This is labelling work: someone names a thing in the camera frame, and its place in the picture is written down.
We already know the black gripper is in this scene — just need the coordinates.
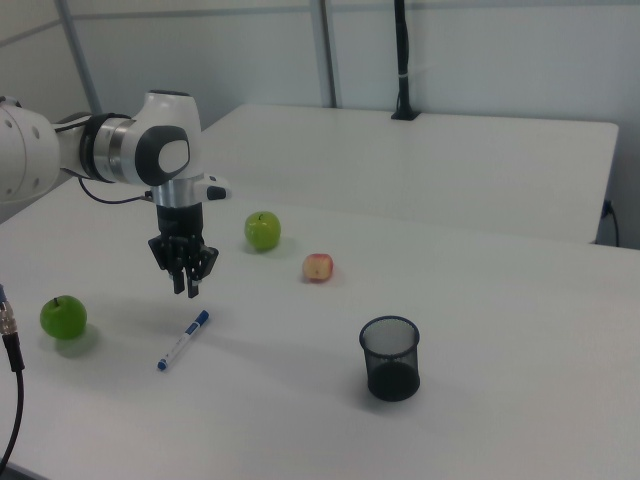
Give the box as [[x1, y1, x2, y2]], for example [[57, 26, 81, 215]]
[[147, 202, 220, 300]]

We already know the blue white marker pen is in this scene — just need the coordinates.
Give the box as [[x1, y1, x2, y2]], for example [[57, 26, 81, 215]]
[[156, 309, 211, 372]]

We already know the black mesh pen cup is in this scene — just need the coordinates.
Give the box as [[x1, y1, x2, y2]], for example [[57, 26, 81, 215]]
[[358, 314, 421, 402]]

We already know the yellow-green toy apple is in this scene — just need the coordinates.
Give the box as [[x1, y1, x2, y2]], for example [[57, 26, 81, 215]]
[[243, 210, 282, 252]]

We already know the dark green toy apple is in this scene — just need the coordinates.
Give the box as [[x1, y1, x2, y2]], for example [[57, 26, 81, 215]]
[[39, 294, 89, 341]]

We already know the red apple half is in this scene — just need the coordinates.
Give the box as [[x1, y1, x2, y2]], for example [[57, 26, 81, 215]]
[[301, 252, 335, 284]]

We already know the black pole with clamp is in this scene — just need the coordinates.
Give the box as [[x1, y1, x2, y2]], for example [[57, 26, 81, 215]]
[[390, 0, 421, 121]]

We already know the white office table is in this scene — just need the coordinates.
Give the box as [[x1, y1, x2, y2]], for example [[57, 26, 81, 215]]
[[199, 102, 621, 246]]

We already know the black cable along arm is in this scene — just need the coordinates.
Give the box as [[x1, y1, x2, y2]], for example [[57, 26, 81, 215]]
[[49, 112, 154, 205]]

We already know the black cable with metal connector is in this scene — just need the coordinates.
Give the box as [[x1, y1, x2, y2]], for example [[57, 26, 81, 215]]
[[0, 282, 26, 466]]

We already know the wall plug with cable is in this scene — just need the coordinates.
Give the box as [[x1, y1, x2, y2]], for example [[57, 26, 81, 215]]
[[602, 198, 621, 247]]

